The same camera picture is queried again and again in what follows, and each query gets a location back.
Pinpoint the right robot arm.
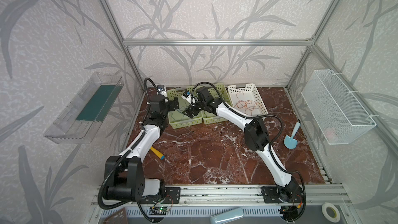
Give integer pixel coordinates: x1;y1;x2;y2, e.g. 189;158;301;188
182;82;305;203

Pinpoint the white wire mesh basket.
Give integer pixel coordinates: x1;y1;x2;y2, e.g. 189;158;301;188
302;69;377;145

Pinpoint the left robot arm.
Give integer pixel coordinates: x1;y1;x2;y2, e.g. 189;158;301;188
97;78;179;209

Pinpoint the yellow scoop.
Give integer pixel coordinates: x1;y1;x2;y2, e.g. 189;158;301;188
150;147;165;160

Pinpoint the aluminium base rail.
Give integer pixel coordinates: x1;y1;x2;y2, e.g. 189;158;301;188
83;184;355;217

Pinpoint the light blue handheld device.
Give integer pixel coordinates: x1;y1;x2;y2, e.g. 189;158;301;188
210;207;244;224

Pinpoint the white tape roll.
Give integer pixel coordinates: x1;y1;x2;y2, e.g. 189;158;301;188
322;202;341;224

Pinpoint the orange cable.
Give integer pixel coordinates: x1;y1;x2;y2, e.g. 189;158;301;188
234;99;260;115

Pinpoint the white perforated basket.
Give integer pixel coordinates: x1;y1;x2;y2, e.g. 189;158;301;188
227;84;268;116

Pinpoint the clear plastic wall shelf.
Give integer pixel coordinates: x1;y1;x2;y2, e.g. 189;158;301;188
44;72;124;144

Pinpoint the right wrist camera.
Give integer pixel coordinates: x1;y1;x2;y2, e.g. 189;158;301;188
181;90;197;105

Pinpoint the light blue scoop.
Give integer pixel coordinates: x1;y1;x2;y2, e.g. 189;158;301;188
284;122;301;149

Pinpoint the left light green basket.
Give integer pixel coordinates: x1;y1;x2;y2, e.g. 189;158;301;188
166;86;202;129

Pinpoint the aluminium frame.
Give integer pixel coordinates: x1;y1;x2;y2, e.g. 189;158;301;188
86;0;398;156

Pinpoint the middle light green basket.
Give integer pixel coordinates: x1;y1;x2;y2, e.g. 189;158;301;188
195;83;232;125

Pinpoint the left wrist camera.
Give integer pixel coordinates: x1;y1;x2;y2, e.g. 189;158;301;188
157;85;167;97

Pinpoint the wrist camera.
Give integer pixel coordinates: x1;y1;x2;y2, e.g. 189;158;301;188
157;85;167;97
181;90;197;105

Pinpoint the light green basket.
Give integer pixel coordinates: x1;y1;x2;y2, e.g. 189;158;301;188
195;83;232;125
166;86;202;129

